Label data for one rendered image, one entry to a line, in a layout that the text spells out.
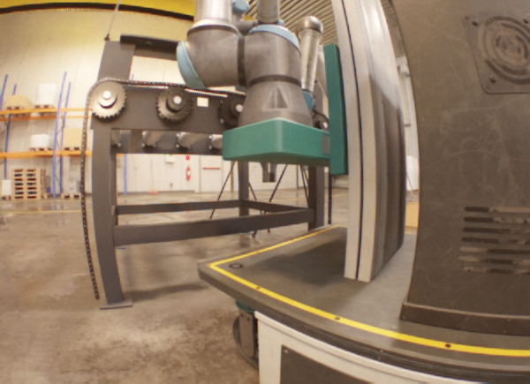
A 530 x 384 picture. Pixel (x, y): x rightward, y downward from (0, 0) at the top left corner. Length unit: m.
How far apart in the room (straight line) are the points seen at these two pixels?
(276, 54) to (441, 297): 0.49
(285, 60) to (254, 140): 0.18
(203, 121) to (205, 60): 0.64
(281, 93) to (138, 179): 9.73
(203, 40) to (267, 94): 0.18
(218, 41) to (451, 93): 0.42
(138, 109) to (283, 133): 0.79
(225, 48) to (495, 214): 0.52
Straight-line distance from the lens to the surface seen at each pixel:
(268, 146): 0.38
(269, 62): 0.47
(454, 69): 0.36
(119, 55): 1.16
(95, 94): 1.04
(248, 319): 0.59
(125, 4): 8.36
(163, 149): 2.00
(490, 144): 0.33
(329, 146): 0.49
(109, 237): 1.02
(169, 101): 1.01
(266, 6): 0.82
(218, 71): 0.49
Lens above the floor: 0.53
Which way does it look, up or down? 1 degrees down
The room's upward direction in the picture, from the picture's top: straight up
